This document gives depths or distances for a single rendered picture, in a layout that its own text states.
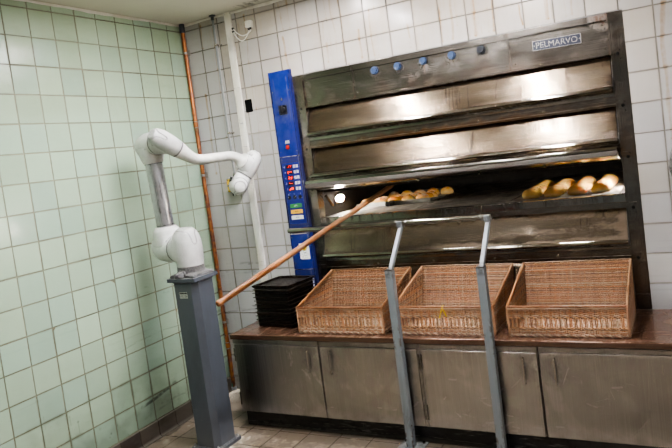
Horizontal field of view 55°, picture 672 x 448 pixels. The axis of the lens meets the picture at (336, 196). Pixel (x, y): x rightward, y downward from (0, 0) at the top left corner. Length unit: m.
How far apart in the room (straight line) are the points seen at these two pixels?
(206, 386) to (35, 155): 1.55
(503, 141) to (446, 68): 0.53
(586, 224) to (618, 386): 0.87
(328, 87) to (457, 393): 1.96
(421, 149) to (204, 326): 1.60
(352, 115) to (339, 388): 1.61
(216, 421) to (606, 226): 2.38
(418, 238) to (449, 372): 0.87
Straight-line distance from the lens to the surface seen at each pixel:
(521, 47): 3.71
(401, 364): 3.48
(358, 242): 4.07
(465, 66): 3.78
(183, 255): 3.73
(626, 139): 3.61
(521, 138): 3.68
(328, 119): 4.09
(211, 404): 3.89
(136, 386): 4.21
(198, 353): 3.81
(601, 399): 3.34
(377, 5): 3.99
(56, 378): 3.82
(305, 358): 3.81
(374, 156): 3.96
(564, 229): 3.69
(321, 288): 4.04
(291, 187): 4.22
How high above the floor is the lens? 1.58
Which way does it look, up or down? 4 degrees down
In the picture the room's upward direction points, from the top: 8 degrees counter-clockwise
